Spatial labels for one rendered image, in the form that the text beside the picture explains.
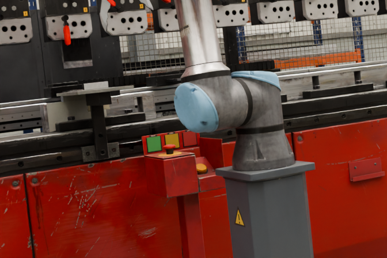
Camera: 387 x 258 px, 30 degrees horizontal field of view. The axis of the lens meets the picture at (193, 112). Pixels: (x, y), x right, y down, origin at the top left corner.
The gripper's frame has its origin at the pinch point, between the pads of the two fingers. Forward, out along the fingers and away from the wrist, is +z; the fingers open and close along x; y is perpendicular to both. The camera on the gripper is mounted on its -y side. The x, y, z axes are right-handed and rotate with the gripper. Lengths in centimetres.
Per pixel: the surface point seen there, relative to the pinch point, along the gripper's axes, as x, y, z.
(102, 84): 16.8, 21.0, 14.9
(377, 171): -62, 54, 91
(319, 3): -69, 66, 23
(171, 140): 3.5, 13.7, 39.3
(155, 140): 8.2, 11.7, 36.8
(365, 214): -51, 50, 103
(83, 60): 20.3, 35.0, 5.7
